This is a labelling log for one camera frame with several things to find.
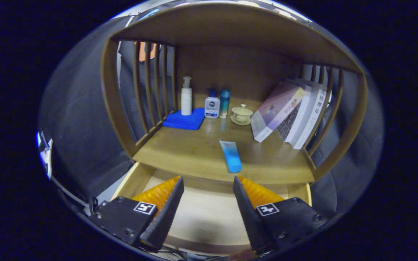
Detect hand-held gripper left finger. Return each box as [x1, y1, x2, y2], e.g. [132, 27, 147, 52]
[89, 176, 184, 251]

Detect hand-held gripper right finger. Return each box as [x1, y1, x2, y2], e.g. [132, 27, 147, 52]
[233, 175, 328, 255]

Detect wooden drawer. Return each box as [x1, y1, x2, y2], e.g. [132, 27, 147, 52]
[112, 162, 313, 254]

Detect blue tube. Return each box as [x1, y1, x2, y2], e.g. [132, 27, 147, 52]
[219, 140, 242, 173]

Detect wooden countertop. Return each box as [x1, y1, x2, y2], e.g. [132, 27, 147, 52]
[133, 105, 315, 185]

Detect wooden cabinet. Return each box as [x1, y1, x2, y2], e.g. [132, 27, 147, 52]
[100, 2, 368, 182]

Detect folded blue cloth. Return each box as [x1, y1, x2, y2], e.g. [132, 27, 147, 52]
[163, 107, 206, 131]

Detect dark patterned book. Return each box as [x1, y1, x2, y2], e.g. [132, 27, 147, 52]
[276, 101, 302, 142]

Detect beige lidded teacup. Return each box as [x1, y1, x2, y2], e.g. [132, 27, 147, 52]
[230, 104, 254, 126]

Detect plain white book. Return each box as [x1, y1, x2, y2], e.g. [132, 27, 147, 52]
[284, 80, 316, 145]

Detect pink and purple book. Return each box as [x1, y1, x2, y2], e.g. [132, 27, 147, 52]
[251, 81, 306, 143]

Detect teal slim bottle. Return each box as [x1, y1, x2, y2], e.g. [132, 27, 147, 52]
[220, 89, 231, 119]

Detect white bottle with blue cap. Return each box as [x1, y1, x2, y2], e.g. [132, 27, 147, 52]
[204, 88, 221, 119]

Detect white pump bottle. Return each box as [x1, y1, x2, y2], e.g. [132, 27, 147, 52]
[181, 76, 193, 116]

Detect white book with printed spine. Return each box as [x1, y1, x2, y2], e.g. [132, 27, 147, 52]
[292, 83, 332, 150]

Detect white side desk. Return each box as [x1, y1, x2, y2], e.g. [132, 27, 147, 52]
[38, 130, 53, 181]

